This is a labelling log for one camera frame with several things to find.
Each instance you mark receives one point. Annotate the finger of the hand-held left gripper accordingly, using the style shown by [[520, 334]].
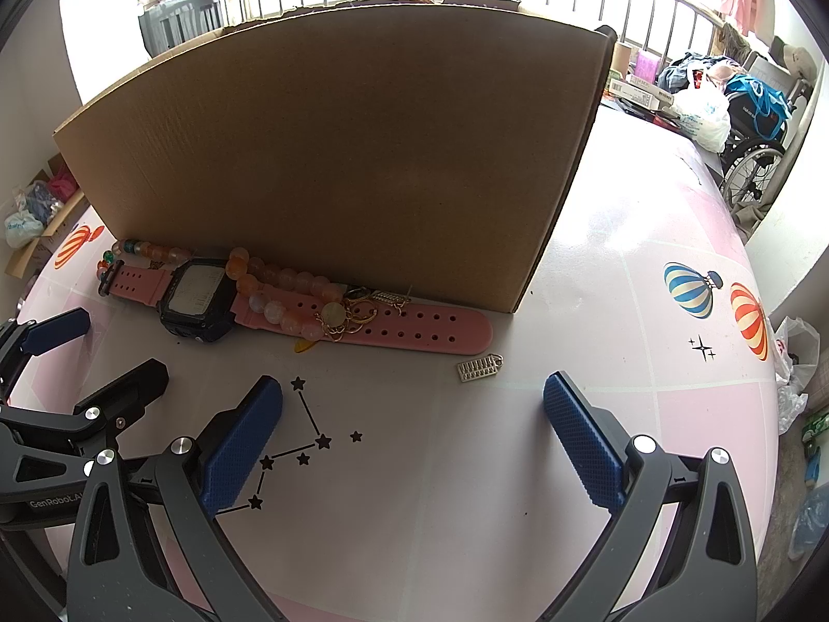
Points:
[[58, 332], [133, 385]]

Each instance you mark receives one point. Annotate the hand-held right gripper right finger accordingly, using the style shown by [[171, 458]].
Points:
[[583, 440]]

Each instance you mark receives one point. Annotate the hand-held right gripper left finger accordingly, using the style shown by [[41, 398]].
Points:
[[243, 447]]

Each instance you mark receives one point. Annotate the gold butterfly charm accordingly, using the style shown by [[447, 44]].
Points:
[[337, 332]]

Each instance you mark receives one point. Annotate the large cardboard box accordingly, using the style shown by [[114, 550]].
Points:
[[337, 155]]

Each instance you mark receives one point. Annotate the open cardboard floor box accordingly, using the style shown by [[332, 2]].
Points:
[[39, 254]]

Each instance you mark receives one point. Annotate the small white plastic bag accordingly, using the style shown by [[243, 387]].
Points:
[[23, 228]]

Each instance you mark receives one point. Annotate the crumpled white plastic bag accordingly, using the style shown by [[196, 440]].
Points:
[[793, 363]]

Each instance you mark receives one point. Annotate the green packet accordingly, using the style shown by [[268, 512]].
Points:
[[817, 431]]

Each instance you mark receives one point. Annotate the clear plastic bag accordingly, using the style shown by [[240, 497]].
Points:
[[809, 521]]

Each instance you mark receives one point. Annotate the wheelchair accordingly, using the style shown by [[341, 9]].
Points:
[[751, 162]]

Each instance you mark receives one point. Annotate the grey cabinet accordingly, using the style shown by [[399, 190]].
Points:
[[181, 26]]

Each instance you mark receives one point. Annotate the white printed plastic bag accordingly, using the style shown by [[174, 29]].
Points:
[[703, 118]]

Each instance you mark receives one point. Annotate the flat white boxes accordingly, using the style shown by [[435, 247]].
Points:
[[641, 94]]

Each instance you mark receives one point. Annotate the blue bag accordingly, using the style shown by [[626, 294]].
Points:
[[754, 100]]

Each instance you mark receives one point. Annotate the cardboard tube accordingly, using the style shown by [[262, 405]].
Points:
[[620, 59]]

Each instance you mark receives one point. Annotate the purple cup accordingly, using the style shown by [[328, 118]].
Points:
[[649, 63]]

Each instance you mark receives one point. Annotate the pile of clothes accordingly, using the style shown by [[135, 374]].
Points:
[[696, 68]]

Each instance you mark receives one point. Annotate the beige cap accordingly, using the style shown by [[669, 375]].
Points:
[[800, 61]]

